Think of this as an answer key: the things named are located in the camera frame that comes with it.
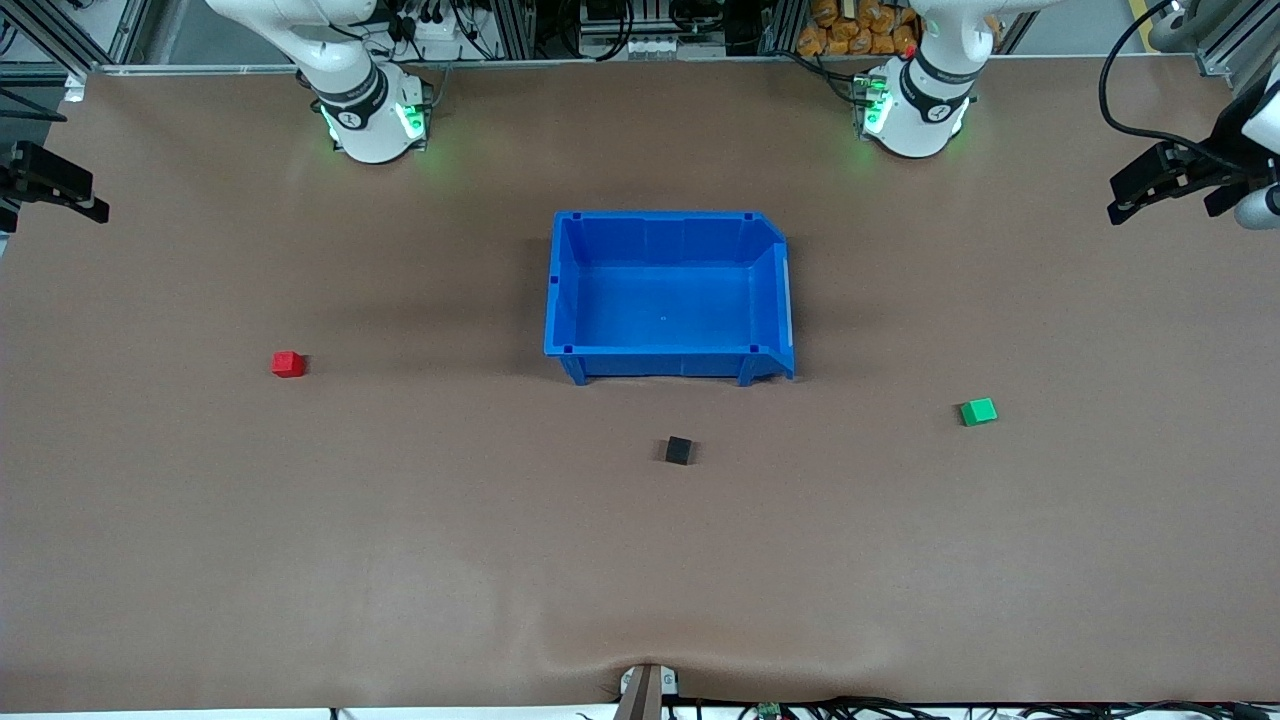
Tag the aluminium frame structure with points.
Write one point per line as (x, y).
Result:
(1235, 50)
(60, 40)

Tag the blue plastic storage bin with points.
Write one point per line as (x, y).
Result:
(665, 300)

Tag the metal camera mount clamp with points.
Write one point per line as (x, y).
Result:
(640, 700)

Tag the white power strip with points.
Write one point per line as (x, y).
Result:
(440, 45)

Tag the bag of orange snacks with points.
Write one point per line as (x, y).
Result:
(840, 30)

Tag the black cube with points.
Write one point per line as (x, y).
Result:
(679, 451)

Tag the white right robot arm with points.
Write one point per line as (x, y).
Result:
(365, 120)

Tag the table cover mat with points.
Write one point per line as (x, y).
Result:
(400, 560)

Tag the green cube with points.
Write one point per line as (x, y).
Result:
(979, 412)

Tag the red cube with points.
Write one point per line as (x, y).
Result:
(288, 365)

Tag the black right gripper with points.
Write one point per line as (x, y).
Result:
(30, 172)

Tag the white corner bracket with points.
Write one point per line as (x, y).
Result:
(75, 88)

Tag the aluminium frame post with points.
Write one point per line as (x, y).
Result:
(512, 30)
(780, 25)

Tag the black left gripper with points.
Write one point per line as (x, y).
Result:
(1212, 163)

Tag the metal table edge rail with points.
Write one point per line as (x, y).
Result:
(650, 63)

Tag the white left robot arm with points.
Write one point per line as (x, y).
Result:
(915, 120)

